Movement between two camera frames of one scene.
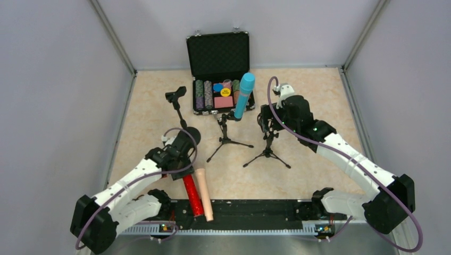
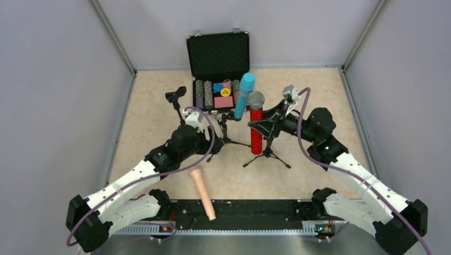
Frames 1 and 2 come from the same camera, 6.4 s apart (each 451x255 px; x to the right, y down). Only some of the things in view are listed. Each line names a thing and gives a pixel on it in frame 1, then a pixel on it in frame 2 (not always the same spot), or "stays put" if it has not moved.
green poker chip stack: x=199 y=94 stays put
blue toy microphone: x=247 y=82 stays put
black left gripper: x=181 y=170 → x=210 y=141
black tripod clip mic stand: x=224 y=140 stays put
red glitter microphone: x=192 y=191 → x=256 y=101
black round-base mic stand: x=174 y=97 stays put
